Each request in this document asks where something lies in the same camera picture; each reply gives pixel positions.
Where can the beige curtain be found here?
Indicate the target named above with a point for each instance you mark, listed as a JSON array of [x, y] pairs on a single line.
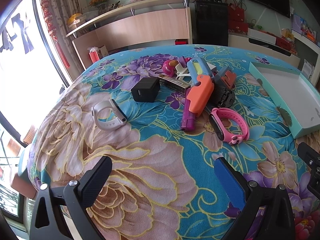
[[62, 10]]

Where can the black water dispenser cabinet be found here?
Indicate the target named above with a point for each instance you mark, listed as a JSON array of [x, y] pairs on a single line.
[[211, 19]]

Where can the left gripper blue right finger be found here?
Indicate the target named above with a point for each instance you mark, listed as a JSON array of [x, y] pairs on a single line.
[[237, 188]]

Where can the orange flower vase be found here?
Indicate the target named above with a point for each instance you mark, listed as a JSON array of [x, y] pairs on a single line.
[[100, 5]]

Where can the purple lighter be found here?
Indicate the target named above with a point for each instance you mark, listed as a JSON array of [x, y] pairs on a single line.
[[188, 118]]

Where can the pink smart band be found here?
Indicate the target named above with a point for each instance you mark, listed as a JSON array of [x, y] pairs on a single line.
[[221, 119]]

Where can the floral blue tablecloth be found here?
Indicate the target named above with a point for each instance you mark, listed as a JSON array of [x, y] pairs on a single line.
[[163, 184]]

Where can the white desk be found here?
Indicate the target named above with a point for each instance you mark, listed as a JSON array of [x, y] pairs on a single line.
[[311, 45]]

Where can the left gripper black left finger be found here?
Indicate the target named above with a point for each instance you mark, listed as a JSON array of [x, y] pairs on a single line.
[[81, 194]]

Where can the white charger plug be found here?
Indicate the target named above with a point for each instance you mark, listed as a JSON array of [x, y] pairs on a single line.
[[212, 67]]

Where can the wooden curved shelf desk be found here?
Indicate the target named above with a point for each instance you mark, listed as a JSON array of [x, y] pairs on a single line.
[[150, 21]]

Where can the teal white tray box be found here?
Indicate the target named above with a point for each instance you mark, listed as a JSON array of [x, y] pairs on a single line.
[[294, 96]]

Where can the white hair claw clip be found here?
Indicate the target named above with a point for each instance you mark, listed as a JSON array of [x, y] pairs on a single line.
[[182, 72]]

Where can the red paper bag floor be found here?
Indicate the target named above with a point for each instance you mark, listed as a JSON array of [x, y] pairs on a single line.
[[97, 53]]

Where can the red gift bag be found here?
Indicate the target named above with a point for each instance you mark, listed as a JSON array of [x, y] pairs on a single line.
[[236, 18]]

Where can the red hanging ornament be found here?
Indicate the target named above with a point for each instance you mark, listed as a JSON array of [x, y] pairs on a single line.
[[52, 31]]

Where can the white TV stand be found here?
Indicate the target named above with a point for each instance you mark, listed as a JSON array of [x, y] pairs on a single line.
[[244, 42]]

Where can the gold patterned harmonica box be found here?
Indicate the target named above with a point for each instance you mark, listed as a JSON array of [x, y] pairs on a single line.
[[175, 85]]

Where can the pink doll figure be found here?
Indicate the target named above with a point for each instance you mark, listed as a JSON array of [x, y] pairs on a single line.
[[168, 66]]

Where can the black power adapter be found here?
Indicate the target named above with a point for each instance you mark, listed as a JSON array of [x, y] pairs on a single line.
[[146, 90]]

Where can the white smart band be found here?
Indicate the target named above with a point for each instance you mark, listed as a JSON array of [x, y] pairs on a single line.
[[108, 116]]

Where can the long blue orange utility knife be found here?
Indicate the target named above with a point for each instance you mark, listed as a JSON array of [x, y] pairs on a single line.
[[203, 87]]

